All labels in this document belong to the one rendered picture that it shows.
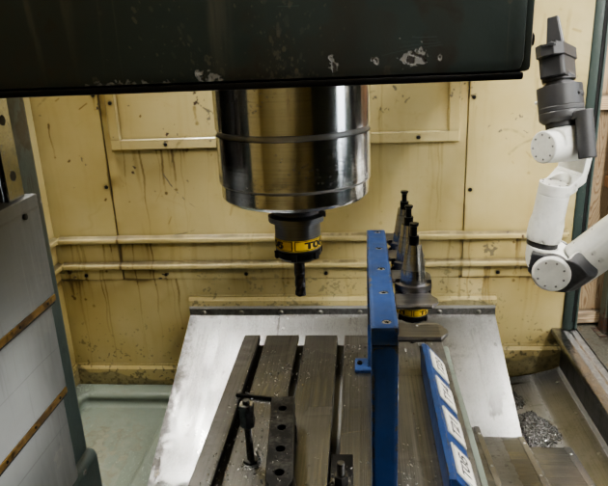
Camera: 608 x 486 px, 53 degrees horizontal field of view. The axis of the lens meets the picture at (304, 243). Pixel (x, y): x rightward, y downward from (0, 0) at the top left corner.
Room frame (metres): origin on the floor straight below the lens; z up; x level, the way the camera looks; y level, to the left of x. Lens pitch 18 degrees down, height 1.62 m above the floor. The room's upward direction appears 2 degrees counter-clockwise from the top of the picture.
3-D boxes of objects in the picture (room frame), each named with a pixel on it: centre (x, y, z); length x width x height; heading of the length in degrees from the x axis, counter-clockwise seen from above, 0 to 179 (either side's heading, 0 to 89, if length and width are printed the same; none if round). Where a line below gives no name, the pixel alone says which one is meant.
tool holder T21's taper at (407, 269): (0.96, -0.18, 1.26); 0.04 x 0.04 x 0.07
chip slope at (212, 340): (1.29, -0.06, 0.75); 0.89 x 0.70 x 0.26; 84
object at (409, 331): (0.80, -0.17, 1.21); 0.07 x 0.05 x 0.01; 84
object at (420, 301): (0.91, -0.18, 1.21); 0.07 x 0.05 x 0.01; 84
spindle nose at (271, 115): (0.64, 0.01, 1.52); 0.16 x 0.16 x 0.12
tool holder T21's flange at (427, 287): (0.96, -0.18, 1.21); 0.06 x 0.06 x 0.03
